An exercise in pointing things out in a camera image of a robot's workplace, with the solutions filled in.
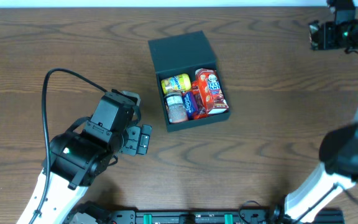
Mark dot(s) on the yellow snack cup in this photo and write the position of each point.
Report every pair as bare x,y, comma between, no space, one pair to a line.
180,82

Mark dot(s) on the blue Eclipse mints box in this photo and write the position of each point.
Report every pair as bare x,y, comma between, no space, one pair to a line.
190,104

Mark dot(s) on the small black candy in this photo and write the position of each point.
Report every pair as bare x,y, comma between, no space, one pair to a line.
313,30

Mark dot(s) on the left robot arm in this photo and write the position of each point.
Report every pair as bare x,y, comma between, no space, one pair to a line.
75,161

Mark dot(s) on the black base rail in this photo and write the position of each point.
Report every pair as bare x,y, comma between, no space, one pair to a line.
250,213

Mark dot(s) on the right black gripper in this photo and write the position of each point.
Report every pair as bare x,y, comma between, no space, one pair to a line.
319,35

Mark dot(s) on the red candy bag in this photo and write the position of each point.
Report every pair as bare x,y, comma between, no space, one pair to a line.
201,111

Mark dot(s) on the Hello Panda biscuit box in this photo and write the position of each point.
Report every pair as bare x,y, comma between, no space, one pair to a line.
210,91

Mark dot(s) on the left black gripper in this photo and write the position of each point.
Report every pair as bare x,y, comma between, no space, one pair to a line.
138,140

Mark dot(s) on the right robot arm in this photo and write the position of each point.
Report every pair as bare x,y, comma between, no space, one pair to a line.
337,171

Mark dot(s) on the dark green open box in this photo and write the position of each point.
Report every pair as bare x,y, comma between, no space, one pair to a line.
185,54

